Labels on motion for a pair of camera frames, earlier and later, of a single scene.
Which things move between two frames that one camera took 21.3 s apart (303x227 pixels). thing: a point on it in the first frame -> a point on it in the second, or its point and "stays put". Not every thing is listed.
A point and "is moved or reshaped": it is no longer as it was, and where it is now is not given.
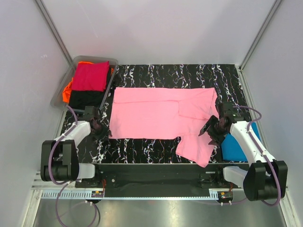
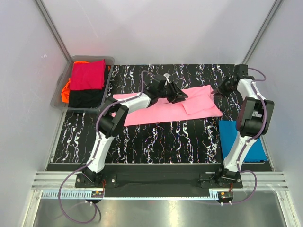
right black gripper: [217, 139] -> [219, 91]
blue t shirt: [231, 148] -> [228, 134]
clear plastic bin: [84, 83] stays put
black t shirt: [79, 100] stays put
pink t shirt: [157, 113] is moved or reshaped
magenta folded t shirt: [91, 76] stays put
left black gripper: [105, 132] -> [176, 95]
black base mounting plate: [128, 178] stays put
